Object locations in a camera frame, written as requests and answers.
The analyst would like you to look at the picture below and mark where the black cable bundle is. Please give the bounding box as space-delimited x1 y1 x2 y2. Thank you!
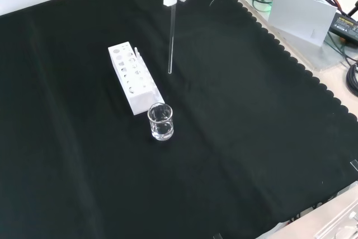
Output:
345 62 358 97

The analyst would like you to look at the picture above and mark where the black power supply box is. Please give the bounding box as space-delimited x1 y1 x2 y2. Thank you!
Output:
328 12 358 41

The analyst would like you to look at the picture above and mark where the clear plastic stand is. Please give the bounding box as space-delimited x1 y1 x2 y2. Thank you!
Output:
314 204 358 239

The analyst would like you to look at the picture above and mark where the small clear glass beaker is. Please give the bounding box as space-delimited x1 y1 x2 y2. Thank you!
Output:
147 102 174 142

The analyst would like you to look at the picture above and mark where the green cable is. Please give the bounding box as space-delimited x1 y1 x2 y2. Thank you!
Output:
251 0 272 13

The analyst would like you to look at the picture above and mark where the black bench cloth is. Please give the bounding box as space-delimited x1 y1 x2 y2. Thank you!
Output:
0 0 358 239

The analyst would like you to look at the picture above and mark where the white folded board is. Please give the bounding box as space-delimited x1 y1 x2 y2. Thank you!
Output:
267 0 338 47

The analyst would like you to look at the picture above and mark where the clear glass rod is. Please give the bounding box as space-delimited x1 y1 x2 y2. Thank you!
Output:
167 3 178 75

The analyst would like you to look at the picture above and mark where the white test tube rack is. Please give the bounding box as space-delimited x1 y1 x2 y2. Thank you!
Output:
108 41 166 116

